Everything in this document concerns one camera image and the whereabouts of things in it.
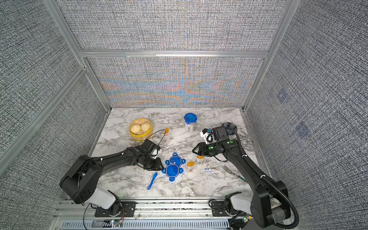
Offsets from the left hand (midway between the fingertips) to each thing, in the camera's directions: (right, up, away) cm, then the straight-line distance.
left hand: (164, 168), depth 85 cm
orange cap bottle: (+21, +6, -3) cm, 22 cm away
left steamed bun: (-22, +23, +15) cm, 35 cm away
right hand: (+18, +13, -6) cm, 23 cm away
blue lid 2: (+4, -2, +1) cm, 5 cm away
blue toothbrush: (-7, -6, -2) cm, 9 cm away
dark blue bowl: (+45, +25, +18) cm, 55 cm away
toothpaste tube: (+28, -2, 0) cm, 28 cm away
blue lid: (+6, +4, +5) cm, 9 cm away
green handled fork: (+38, -2, +1) cm, 38 cm away
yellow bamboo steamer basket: (-17, +18, +12) cm, 28 cm away
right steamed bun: (-16, +24, +15) cm, 33 cm away
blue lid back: (+16, +30, +12) cm, 36 cm away
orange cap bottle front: (+15, +4, -7) cm, 17 cm away
